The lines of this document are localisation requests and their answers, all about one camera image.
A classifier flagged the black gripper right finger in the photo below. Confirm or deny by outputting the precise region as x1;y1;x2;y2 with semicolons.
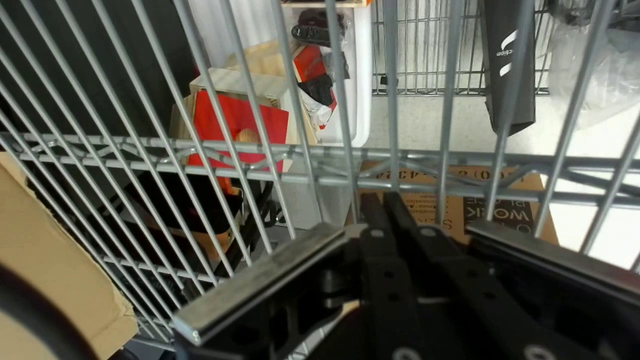
466;220;640;304

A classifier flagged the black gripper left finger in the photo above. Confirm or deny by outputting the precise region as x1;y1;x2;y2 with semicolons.
171;224;348;345

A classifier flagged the red and white package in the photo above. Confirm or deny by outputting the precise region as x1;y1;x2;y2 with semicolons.
174;39;335;195

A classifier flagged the brown cardboard box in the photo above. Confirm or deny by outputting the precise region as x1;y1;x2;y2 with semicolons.
0;151;137;360

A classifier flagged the black flat object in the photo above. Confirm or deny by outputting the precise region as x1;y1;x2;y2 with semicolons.
480;0;535;134

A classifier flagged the grey wire shelf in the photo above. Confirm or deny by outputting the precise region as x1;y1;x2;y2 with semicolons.
0;0;637;345

